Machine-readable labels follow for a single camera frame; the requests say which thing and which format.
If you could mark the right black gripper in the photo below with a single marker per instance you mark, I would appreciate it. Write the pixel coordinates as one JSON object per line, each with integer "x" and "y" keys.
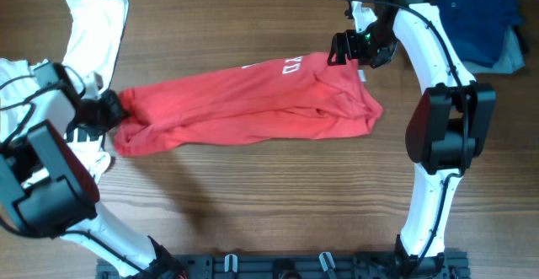
{"x": 349, "y": 37}

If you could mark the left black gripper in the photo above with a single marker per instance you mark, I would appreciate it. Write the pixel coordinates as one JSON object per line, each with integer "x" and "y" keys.
{"x": 115, "y": 113}

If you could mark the red t-shirt white print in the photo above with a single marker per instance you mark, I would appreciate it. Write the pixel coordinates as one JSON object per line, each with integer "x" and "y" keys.
{"x": 300, "y": 97}

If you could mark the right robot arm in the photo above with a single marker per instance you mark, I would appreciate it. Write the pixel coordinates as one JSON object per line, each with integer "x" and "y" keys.
{"x": 445, "y": 133}

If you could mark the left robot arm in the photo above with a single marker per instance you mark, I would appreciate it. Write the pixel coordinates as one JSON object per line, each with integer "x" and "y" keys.
{"x": 48, "y": 193}

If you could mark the folded navy blue shirt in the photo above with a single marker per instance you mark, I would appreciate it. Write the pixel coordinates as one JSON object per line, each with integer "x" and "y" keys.
{"x": 476, "y": 28}

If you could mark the white t-shirt black logo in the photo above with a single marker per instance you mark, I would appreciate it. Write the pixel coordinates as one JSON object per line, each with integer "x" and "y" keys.
{"x": 92, "y": 50}

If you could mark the folded light grey garment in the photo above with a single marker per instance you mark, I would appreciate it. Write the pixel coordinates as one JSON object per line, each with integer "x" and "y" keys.
{"x": 511, "y": 58}

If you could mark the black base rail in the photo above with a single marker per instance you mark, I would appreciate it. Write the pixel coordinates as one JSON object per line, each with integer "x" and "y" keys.
{"x": 278, "y": 266}

